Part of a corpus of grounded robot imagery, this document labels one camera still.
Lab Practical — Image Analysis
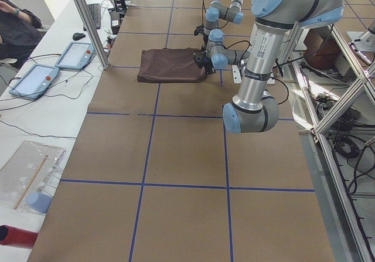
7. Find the black keyboard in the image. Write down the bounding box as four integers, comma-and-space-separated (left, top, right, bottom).
87, 4, 101, 29

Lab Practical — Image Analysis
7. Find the blue plastic cup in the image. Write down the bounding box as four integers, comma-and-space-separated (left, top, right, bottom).
26, 192, 52, 214

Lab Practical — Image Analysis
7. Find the clear plastic bag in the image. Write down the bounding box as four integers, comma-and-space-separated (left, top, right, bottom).
1, 141, 66, 214

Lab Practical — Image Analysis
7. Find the aluminium frame rack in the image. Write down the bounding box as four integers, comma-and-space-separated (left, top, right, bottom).
279, 16, 374, 261

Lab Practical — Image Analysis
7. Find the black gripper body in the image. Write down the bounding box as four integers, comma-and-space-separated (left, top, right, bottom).
203, 59, 214, 72

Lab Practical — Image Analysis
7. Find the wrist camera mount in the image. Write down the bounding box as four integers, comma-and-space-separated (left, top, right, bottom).
193, 52, 209, 69
193, 25, 206, 36

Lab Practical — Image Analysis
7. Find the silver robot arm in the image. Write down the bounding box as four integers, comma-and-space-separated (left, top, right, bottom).
203, 0, 344, 133
203, 0, 244, 36

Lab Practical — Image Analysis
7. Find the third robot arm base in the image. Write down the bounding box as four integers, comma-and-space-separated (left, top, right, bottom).
347, 21, 374, 52

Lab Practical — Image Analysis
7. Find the aluminium frame post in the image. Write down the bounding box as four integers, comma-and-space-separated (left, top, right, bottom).
73, 0, 110, 70

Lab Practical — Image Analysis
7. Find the teach pendant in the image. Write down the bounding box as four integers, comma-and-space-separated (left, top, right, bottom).
55, 42, 94, 70
9, 64, 60, 100

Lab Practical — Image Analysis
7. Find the person in dark clothes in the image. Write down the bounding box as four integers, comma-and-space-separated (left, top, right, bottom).
0, 0, 43, 69

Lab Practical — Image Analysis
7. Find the near teach pendant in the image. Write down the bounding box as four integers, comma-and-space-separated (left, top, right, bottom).
9, 64, 60, 100

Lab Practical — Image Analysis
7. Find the black computer mouse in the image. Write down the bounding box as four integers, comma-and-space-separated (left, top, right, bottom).
72, 32, 86, 41

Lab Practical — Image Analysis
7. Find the red cylinder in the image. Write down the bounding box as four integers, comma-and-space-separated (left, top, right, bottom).
1, 225, 39, 249

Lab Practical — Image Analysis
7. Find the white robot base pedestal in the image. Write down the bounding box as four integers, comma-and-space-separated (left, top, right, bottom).
231, 64, 275, 84

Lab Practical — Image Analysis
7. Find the dark brown t-shirt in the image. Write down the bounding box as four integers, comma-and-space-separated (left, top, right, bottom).
137, 47, 206, 83

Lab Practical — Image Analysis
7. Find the far teach pendant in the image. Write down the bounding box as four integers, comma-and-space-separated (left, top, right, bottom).
55, 42, 94, 70

